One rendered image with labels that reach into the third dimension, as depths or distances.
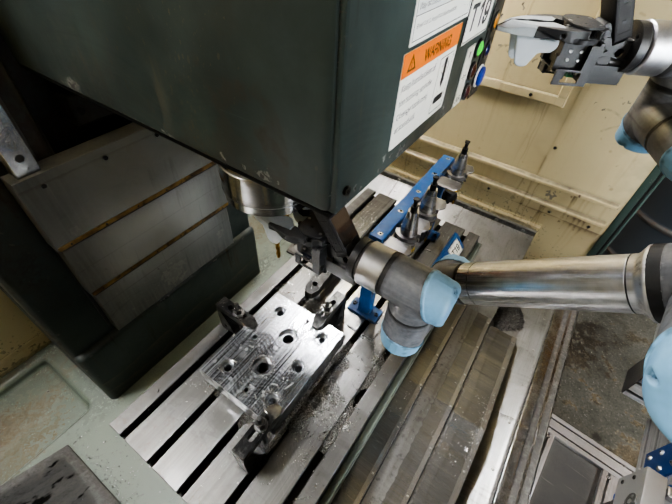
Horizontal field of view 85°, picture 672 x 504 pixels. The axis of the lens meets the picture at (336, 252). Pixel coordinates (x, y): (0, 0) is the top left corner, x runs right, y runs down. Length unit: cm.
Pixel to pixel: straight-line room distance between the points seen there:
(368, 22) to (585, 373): 234
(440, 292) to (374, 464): 69
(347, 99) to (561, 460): 180
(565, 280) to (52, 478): 133
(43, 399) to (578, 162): 195
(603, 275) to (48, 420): 153
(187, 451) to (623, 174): 149
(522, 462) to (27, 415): 149
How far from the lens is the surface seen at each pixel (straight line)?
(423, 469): 118
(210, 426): 103
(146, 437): 106
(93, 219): 100
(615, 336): 279
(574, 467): 198
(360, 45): 33
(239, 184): 56
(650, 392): 43
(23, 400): 167
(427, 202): 99
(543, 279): 60
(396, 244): 91
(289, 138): 37
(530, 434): 124
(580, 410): 238
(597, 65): 76
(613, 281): 57
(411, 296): 54
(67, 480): 140
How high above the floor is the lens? 184
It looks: 46 degrees down
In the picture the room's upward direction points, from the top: 4 degrees clockwise
